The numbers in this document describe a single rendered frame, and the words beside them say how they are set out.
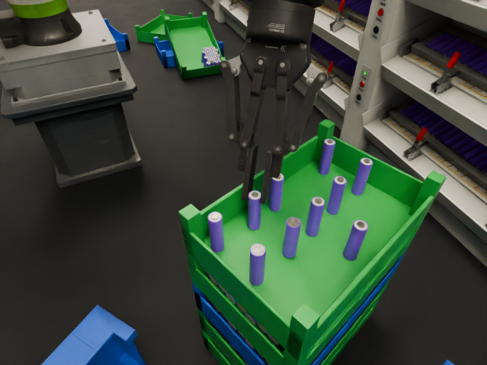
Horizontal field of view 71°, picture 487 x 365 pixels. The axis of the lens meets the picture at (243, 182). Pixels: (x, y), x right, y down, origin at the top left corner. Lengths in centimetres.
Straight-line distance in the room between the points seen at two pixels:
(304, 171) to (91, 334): 42
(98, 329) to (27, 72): 62
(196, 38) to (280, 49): 139
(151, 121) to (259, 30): 99
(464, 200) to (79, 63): 98
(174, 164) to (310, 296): 77
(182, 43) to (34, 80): 93
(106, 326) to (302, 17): 50
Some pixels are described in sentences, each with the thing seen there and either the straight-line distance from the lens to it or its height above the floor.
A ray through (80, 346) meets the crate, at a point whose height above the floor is 20.
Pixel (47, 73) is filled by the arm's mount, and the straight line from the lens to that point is 97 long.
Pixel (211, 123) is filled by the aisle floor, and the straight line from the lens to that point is 130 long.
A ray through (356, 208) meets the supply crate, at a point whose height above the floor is 32.
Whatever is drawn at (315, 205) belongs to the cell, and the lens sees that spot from 45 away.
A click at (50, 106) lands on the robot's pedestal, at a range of 97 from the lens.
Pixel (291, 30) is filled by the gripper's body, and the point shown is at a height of 58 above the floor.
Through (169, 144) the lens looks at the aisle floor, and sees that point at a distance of 121.
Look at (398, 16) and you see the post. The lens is 101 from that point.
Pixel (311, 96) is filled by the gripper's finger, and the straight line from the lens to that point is 41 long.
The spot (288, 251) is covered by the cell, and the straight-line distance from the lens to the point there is 45.
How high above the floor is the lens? 71
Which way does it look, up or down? 43 degrees down
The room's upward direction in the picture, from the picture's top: straight up
